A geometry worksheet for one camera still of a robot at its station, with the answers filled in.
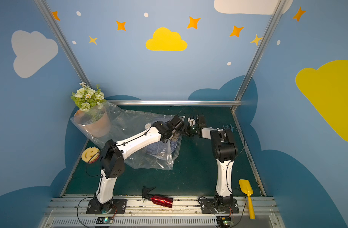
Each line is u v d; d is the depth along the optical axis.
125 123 1.04
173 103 1.33
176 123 0.68
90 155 0.90
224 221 0.71
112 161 0.50
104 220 0.71
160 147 0.86
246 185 0.80
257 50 0.87
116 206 0.74
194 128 0.93
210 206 0.75
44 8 0.69
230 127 1.08
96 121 0.88
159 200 0.73
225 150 0.57
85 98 0.84
